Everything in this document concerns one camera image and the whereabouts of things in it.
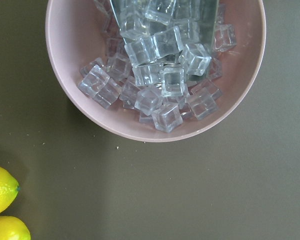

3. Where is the pink bowl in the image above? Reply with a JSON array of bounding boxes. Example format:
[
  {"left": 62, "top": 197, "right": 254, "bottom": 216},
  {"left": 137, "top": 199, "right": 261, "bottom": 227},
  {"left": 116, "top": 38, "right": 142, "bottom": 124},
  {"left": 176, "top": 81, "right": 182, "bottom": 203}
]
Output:
[{"left": 45, "top": 0, "right": 266, "bottom": 143}]

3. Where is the yellow lemon near lime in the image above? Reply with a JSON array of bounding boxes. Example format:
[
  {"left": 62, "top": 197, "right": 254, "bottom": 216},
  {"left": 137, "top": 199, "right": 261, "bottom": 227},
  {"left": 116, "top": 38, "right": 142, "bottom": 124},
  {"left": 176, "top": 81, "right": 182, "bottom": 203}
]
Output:
[{"left": 0, "top": 167, "right": 20, "bottom": 213}]

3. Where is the yellow lemon outer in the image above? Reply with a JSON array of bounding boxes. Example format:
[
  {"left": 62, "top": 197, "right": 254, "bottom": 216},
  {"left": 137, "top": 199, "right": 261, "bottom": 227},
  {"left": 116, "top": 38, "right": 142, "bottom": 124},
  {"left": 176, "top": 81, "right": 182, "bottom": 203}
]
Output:
[{"left": 0, "top": 216, "right": 31, "bottom": 240}]

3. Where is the steel ice scoop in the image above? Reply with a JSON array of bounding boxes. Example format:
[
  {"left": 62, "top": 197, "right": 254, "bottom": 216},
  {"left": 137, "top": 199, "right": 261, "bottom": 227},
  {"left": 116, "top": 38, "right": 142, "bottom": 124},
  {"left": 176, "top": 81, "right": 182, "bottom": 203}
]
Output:
[{"left": 110, "top": 0, "right": 219, "bottom": 86}]

